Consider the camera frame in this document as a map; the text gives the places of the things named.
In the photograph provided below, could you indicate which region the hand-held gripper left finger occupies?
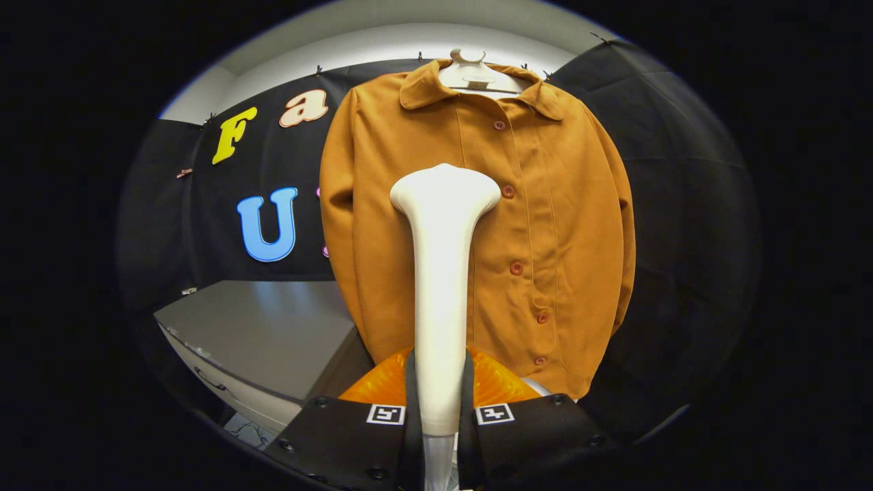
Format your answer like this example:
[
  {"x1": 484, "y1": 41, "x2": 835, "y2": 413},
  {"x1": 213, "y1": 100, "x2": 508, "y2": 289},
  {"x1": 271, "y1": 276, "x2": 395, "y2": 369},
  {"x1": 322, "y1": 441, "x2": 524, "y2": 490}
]
[{"x1": 263, "y1": 348, "x2": 425, "y2": 491}]

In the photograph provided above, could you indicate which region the white garment steamer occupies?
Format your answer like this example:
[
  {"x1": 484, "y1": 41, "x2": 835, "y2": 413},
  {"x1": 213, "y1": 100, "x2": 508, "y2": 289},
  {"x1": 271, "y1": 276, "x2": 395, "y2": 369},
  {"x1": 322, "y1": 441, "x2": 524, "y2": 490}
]
[{"x1": 390, "y1": 164, "x2": 502, "y2": 491}]

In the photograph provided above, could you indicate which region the orange button shirt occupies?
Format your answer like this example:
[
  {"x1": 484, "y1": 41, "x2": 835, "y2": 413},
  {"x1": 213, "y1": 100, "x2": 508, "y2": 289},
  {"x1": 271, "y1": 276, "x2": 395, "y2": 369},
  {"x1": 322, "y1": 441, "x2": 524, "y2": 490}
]
[{"x1": 319, "y1": 60, "x2": 636, "y2": 400}]

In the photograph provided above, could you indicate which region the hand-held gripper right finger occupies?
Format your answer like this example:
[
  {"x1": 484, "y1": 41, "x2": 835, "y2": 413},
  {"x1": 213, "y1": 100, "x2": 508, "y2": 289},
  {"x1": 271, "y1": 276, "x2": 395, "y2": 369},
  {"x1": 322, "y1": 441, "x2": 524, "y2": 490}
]
[{"x1": 458, "y1": 344, "x2": 621, "y2": 491}]

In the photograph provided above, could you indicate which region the white clothes hanger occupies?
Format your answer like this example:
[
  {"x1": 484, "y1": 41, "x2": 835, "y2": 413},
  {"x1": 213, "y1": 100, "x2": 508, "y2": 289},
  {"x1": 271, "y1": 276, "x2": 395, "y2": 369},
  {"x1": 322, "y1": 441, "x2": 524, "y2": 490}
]
[{"x1": 436, "y1": 48, "x2": 533, "y2": 96}]

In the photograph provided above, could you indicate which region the grey cabinet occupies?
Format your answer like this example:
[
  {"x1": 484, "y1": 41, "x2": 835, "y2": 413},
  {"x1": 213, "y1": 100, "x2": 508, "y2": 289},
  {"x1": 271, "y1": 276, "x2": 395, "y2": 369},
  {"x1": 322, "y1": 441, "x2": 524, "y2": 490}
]
[{"x1": 153, "y1": 280, "x2": 376, "y2": 434}]

